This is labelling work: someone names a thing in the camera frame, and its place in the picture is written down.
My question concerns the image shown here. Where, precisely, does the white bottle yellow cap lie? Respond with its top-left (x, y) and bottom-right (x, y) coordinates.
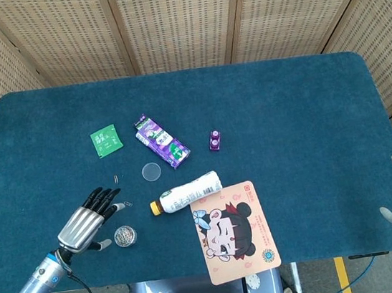
top-left (145, 169), bottom-right (226, 217)

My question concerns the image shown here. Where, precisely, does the purple toy brick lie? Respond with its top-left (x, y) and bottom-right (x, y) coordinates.
top-left (206, 128), bottom-right (224, 153)

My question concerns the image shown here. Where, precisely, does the clear round lid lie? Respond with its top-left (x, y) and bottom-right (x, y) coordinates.
top-left (140, 160), bottom-right (163, 184)

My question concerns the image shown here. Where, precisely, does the green tea sachet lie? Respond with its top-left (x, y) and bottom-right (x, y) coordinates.
top-left (88, 122), bottom-right (125, 160)

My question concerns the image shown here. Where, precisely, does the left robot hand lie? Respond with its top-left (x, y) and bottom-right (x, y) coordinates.
top-left (50, 184), bottom-right (131, 258)

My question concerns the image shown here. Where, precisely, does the purple milk carton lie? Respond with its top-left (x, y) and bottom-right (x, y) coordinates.
top-left (131, 107), bottom-right (193, 175)

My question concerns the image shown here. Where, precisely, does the teal felt table cover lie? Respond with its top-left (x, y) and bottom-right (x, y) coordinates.
top-left (0, 42), bottom-right (392, 293)

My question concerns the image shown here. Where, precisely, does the cartoon girl mouse pad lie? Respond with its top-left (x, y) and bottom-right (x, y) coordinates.
top-left (187, 177), bottom-right (284, 288)

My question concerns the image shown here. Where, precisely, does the white table leg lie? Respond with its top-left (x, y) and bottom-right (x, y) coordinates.
top-left (279, 261), bottom-right (303, 293)

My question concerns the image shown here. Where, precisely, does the round container of clips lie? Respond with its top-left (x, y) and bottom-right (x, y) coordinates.
top-left (112, 223), bottom-right (140, 249)

